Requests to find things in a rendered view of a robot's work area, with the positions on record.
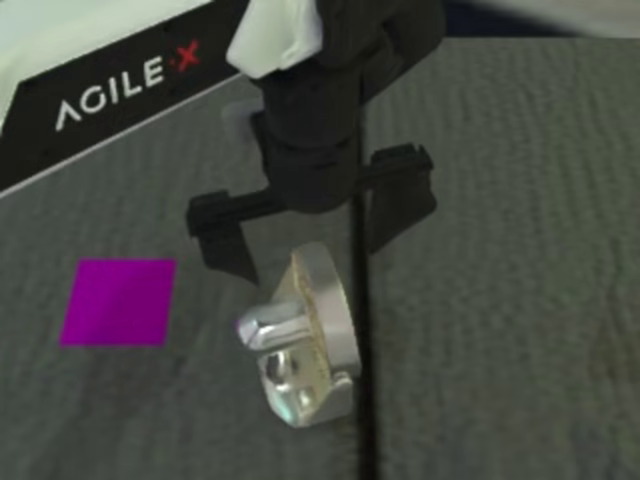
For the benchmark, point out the black AgileX base panel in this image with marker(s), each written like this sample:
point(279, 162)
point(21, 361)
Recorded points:
point(115, 95)

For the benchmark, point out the purple square marker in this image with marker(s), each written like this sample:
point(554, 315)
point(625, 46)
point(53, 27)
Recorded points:
point(119, 302)

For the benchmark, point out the silver metal machined part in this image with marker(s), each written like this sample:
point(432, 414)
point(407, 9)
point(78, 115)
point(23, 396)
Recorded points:
point(305, 335)

